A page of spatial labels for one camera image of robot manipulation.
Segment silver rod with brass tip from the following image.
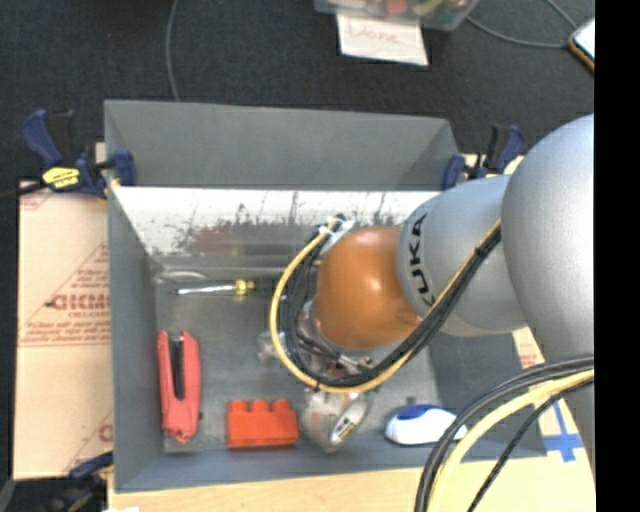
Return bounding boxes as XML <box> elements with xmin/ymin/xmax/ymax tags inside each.
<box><xmin>176</xmin><ymin>279</ymin><xmax>257</xmax><ymax>297</ymax></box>

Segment orange toy brick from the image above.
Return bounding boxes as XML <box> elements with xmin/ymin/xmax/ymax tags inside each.
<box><xmin>226</xmin><ymin>397</ymin><xmax>301</xmax><ymax>449</ymax></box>

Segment grey metal bin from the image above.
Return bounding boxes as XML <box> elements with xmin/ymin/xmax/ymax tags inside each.
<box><xmin>103</xmin><ymin>99</ymin><xmax>547</xmax><ymax>494</ymax></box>

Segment white and blue computer mouse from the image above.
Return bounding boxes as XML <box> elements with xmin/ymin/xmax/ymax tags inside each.
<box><xmin>383</xmin><ymin>404</ymin><xmax>469</xmax><ymax>447</ymax></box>

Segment red-handled pliers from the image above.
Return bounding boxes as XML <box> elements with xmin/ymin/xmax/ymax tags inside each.
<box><xmin>156</xmin><ymin>328</ymin><xmax>203</xmax><ymax>444</ymax></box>

